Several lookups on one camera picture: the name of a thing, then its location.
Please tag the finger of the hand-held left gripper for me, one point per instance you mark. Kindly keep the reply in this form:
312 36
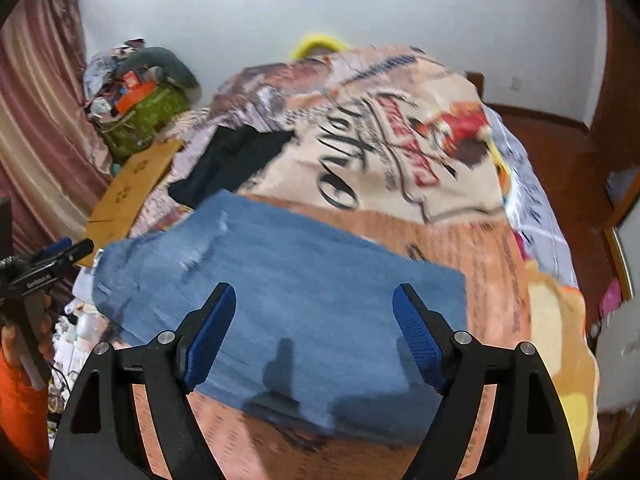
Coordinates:
79 251
55 248

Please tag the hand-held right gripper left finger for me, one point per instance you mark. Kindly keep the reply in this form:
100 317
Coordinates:
210 340

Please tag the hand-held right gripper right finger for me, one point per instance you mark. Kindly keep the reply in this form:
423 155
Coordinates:
417 340

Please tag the blue jeans pants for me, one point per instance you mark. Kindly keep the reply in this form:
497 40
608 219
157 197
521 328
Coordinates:
300 290

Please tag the person's left forearm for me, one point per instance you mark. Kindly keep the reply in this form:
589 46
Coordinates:
20 420

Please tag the person's left hand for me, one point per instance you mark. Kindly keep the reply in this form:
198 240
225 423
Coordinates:
42 325

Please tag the wooden lap desk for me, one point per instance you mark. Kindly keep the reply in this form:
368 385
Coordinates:
130 195

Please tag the floor clutter pile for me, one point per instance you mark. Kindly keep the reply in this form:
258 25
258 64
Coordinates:
85 330

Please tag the striped brown curtain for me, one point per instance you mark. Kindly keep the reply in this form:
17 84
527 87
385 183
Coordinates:
35 135

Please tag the green fabric storage box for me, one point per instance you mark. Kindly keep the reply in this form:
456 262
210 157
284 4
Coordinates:
145 120

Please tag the orange box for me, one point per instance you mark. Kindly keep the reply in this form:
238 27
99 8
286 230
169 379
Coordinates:
135 96

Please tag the black garment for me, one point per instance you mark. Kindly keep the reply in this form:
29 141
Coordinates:
230 165

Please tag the pile of clothes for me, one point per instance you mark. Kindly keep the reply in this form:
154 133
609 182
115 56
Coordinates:
102 72

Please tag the white patterned bed sheet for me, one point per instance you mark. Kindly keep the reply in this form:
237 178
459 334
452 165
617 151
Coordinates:
535 200

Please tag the grey plush pillow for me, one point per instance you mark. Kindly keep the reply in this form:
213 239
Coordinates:
165 60

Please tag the bed with printed cover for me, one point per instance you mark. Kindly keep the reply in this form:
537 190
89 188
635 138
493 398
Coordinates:
400 125

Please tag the yellow foam tube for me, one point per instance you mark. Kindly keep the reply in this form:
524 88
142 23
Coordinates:
312 41

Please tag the brown wooden door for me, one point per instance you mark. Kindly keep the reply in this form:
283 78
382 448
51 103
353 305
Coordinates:
620 70

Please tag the wooden bed post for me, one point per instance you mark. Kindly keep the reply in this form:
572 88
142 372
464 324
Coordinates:
476 85

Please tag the white wall outlet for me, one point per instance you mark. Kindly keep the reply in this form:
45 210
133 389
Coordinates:
516 83

